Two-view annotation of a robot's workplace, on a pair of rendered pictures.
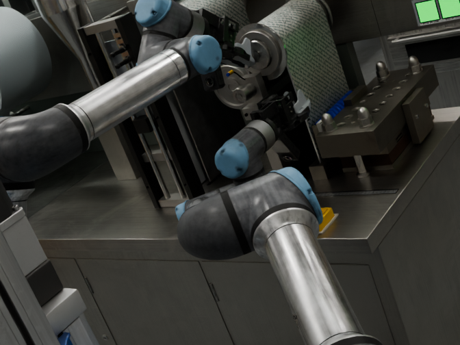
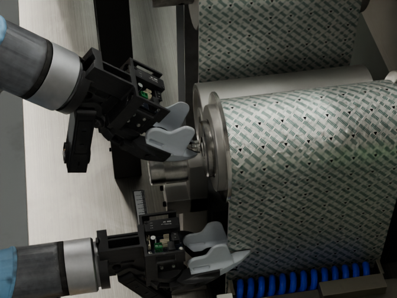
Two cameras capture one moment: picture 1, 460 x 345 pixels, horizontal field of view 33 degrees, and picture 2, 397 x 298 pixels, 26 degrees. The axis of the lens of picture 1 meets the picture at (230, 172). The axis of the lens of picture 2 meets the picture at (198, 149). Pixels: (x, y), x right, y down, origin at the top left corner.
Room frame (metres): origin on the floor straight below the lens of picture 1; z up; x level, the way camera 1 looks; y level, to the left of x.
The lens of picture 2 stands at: (1.23, -0.63, 2.09)
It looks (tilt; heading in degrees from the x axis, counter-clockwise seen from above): 47 degrees down; 38
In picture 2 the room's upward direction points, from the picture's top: straight up
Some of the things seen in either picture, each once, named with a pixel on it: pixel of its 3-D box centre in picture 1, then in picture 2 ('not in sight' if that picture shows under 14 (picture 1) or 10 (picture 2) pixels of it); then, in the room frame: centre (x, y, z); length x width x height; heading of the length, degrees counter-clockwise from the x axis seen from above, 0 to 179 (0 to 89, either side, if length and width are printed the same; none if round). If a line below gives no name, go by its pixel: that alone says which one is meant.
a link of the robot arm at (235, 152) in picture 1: (240, 154); (26, 275); (1.61, -0.04, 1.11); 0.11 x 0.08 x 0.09; 138
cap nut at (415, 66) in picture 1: (413, 64); not in sight; (1.94, -0.56, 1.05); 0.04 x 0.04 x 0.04
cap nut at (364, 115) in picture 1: (363, 116); not in sight; (1.70, -0.34, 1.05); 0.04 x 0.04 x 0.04
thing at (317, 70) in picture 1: (320, 81); (309, 233); (1.90, -0.30, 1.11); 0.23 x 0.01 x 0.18; 138
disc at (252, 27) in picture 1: (260, 52); (219, 146); (1.85, -0.18, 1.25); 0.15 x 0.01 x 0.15; 48
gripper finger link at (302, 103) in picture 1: (301, 100); (220, 255); (1.79, -0.23, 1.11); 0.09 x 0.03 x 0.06; 137
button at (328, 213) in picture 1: (313, 220); not in sight; (1.57, -0.14, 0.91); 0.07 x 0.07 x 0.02; 48
